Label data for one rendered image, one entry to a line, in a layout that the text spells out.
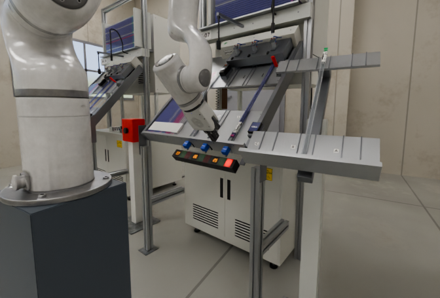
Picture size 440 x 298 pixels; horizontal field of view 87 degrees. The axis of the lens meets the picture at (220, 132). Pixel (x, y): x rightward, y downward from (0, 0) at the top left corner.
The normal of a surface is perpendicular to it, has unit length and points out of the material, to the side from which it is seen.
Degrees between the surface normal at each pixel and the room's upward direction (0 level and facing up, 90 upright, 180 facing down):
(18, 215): 90
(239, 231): 90
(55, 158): 90
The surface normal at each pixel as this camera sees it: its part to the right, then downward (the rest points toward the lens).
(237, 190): -0.63, 0.09
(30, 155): -0.18, 0.11
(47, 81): 0.42, 0.09
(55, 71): 0.64, -0.07
